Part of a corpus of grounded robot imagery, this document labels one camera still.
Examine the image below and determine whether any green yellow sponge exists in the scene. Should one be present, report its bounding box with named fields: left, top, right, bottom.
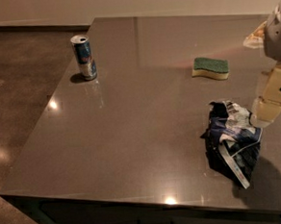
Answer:
left=192, top=58, right=229, bottom=81

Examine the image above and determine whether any crumpled blue white chip bag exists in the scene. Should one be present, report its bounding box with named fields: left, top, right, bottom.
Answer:
left=201, top=101, right=263, bottom=188

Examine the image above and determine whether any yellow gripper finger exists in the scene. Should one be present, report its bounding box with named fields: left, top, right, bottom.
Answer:
left=243, top=21, right=267, bottom=49
left=250, top=62, right=281, bottom=128

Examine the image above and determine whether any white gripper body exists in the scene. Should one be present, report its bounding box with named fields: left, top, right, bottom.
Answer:
left=264, top=0, right=281, bottom=62

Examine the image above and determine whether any blue silver redbull can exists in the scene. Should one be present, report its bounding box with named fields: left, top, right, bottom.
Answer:
left=71, top=35, right=97, bottom=81

